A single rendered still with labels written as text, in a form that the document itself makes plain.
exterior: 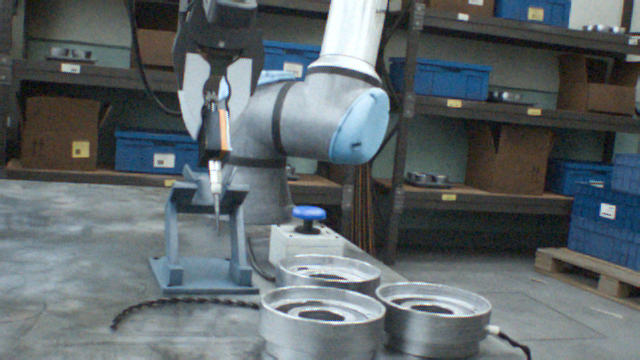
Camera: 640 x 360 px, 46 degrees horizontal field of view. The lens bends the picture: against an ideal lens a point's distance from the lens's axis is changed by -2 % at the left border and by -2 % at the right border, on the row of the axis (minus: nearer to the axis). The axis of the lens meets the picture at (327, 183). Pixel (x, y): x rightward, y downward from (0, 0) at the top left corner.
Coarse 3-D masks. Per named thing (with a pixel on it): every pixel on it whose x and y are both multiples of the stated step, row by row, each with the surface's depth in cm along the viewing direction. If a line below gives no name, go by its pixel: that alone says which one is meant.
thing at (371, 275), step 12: (288, 264) 80; (300, 264) 81; (312, 264) 82; (324, 264) 82; (336, 264) 82; (348, 264) 82; (360, 264) 81; (276, 276) 76; (288, 276) 74; (300, 276) 73; (312, 276) 79; (324, 276) 79; (336, 276) 79; (348, 276) 79; (360, 276) 80; (372, 276) 79; (348, 288) 73; (360, 288) 73; (372, 288) 74
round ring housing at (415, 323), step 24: (384, 288) 72; (408, 288) 74; (432, 288) 74; (456, 288) 73; (408, 312) 65; (432, 312) 72; (456, 312) 70; (480, 312) 66; (384, 336) 68; (408, 336) 65; (432, 336) 64; (456, 336) 65; (480, 336) 66
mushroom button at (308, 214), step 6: (294, 210) 91; (300, 210) 90; (306, 210) 90; (312, 210) 90; (318, 210) 91; (294, 216) 91; (300, 216) 90; (306, 216) 90; (312, 216) 90; (318, 216) 90; (324, 216) 91; (306, 222) 91; (312, 222) 91; (306, 228) 91; (312, 228) 92
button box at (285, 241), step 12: (276, 228) 92; (288, 228) 93; (300, 228) 92; (324, 228) 95; (276, 240) 92; (288, 240) 88; (300, 240) 88; (312, 240) 89; (324, 240) 89; (336, 240) 90; (276, 252) 91; (288, 252) 88; (300, 252) 88; (312, 252) 89; (324, 252) 89; (336, 252) 90; (276, 264) 91
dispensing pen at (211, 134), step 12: (216, 96) 83; (204, 120) 80; (216, 120) 80; (204, 132) 80; (216, 132) 80; (204, 144) 79; (216, 144) 79; (204, 156) 80; (216, 156) 80; (216, 168) 80; (216, 180) 79; (216, 192) 79; (216, 204) 78; (216, 216) 78
